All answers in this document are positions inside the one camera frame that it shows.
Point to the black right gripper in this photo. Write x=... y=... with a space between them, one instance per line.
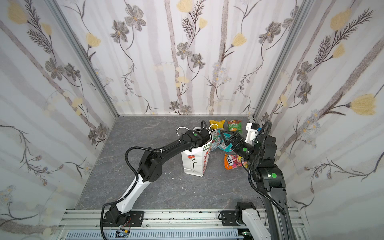
x=227 y=137

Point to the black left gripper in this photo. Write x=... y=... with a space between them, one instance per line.
x=205 y=135

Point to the green snack packet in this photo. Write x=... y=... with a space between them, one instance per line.
x=235 y=126

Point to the white teal candy packet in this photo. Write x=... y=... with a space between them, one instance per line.
x=216 y=139

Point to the yellow snack packet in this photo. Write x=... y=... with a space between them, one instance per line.
x=214 y=125

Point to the white paper bag red flower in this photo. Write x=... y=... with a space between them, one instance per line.
x=195 y=160

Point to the orange pink candy packet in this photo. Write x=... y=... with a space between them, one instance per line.
x=234 y=161

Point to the teal white snack packet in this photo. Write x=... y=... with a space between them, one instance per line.
x=223 y=145

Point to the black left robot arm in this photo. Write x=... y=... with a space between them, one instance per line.
x=149 y=170

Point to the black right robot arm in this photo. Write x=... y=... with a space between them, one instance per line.
x=266 y=179

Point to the small green circuit board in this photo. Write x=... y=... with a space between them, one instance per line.
x=121 y=234

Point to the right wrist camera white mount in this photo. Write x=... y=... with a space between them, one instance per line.
x=252 y=132

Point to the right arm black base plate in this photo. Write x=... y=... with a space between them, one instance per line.
x=243 y=218

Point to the white slotted cable duct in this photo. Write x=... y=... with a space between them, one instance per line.
x=160 y=234

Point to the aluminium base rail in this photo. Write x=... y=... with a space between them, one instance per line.
x=153 y=220

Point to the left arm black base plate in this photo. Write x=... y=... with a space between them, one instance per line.
x=131 y=219

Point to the right corner aluminium post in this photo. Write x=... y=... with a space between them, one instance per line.
x=298 y=23

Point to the corner aluminium post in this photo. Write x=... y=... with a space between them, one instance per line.
x=298 y=23
x=80 y=52

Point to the left corner aluminium post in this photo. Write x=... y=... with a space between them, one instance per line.
x=80 y=52

